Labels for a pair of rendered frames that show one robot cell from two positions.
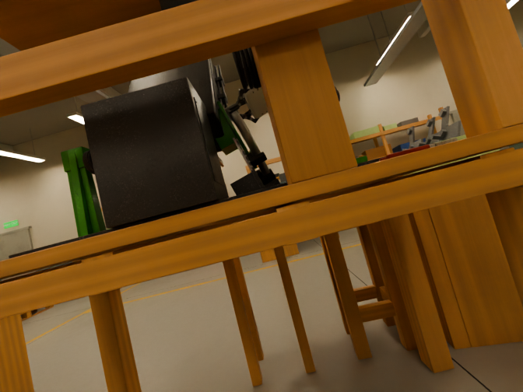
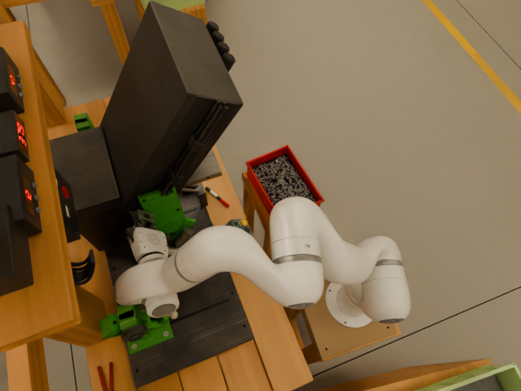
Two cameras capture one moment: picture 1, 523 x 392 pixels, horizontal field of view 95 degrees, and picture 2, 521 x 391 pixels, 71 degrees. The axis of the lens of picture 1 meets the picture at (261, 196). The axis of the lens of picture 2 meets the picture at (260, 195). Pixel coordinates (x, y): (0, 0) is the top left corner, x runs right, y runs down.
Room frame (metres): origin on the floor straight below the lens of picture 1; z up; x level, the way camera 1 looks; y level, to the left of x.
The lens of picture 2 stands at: (0.94, -0.53, 2.27)
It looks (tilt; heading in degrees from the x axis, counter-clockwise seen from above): 63 degrees down; 62
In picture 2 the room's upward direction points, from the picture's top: 5 degrees clockwise
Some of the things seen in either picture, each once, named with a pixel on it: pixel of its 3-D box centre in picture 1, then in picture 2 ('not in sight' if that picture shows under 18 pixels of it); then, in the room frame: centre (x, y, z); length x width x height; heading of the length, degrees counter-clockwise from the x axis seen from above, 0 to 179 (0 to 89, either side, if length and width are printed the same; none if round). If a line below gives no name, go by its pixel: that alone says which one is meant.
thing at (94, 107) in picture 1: (163, 159); (101, 192); (0.70, 0.26, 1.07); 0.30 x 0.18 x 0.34; 89
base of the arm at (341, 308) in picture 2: not in sight; (357, 295); (1.41, -0.44, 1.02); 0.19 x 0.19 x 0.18
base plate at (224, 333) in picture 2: (222, 208); (156, 224); (0.84, 0.14, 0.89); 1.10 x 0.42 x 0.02; 89
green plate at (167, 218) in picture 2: (226, 133); (162, 204); (0.90, 0.07, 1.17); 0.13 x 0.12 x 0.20; 89
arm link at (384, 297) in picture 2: not in sight; (377, 292); (1.39, -0.47, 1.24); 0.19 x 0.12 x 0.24; 69
